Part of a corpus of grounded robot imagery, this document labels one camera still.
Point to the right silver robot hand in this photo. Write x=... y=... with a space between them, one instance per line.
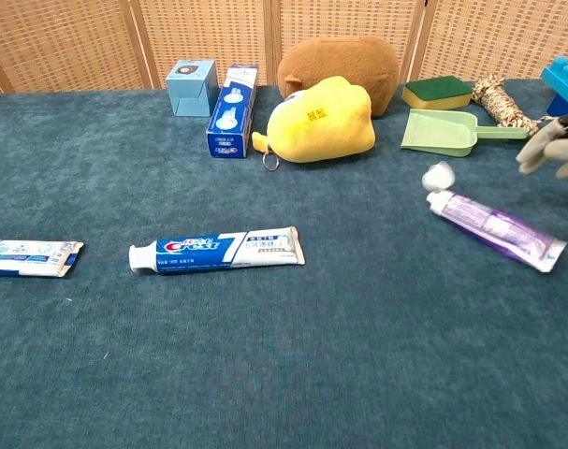
x=552 y=145

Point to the purple toothpaste tube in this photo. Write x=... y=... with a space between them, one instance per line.
x=499 y=229

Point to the white tube cap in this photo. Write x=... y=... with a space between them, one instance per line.
x=439 y=175

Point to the green plastic dustpan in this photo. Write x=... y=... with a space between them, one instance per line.
x=438 y=133

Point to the tall blue toothbrush box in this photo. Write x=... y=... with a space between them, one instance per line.
x=232 y=117

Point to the blue Crest toothpaste tube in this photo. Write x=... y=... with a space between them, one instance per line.
x=218 y=250

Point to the white light-blue toothpaste tube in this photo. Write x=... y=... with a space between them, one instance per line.
x=26 y=257

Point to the blue toy building block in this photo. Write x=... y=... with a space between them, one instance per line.
x=566 y=86

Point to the green yellow sponge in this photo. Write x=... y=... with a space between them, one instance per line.
x=435 y=91

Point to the brown plush toy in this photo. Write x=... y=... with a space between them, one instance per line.
x=349 y=61

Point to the yellow plush toy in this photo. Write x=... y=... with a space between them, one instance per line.
x=321 y=126

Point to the woven bamboo folding screen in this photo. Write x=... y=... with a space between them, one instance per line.
x=204 y=33

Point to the small light-blue carton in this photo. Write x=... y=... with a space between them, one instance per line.
x=190 y=86

